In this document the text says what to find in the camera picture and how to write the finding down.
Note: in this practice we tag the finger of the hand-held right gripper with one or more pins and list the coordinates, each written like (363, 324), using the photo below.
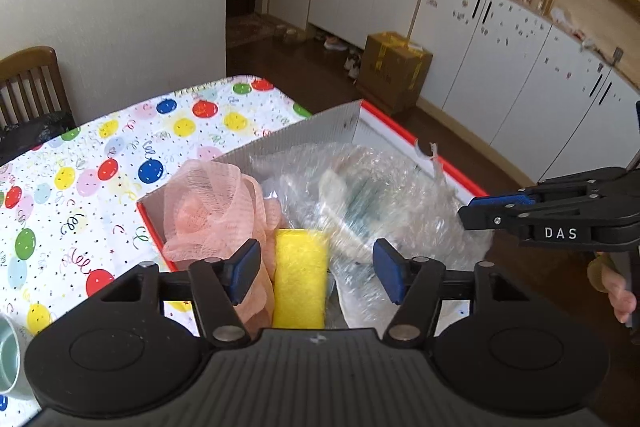
(500, 199)
(485, 217)

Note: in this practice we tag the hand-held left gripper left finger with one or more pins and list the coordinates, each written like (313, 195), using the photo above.
(245, 267)

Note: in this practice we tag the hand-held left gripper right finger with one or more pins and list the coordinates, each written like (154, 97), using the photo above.
(390, 272)

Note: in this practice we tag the yellow sponge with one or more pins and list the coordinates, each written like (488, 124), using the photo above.
(300, 277)

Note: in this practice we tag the clear bubble wrap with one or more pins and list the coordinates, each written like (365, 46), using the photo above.
(380, 207)

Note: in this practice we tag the pink mesh bath loofah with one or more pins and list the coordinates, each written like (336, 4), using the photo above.
(210, 207)

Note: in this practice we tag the red cardboard shoe box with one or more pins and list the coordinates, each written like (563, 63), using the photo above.
(320, 127)

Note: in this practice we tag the person's right hand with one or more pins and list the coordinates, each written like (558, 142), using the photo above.
(617, 292)

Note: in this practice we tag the long white sideboard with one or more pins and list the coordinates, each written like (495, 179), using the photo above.
(525, 82)

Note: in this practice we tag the polka-dot tablecloth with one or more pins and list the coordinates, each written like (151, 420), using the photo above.
(100, 207)

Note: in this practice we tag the brown cardboard box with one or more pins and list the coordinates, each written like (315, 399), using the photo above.
(395, 72)

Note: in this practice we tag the crumpled clear plastic bag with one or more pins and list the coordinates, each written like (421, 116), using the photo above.
(570, 24)

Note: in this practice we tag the pair of light sneakers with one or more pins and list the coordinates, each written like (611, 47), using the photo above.
(353, 66)

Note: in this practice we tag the white sneaker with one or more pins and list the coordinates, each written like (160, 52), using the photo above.
(335, 43)

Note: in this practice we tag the dark door mat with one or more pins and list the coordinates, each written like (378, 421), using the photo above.
(255, 29)

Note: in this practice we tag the black plastic bag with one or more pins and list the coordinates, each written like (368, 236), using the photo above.
(30, 134)

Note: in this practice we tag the grey-green cup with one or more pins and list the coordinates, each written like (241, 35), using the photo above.
(7, 357)

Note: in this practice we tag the wooden chair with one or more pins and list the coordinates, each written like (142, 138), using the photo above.
(30, 77)

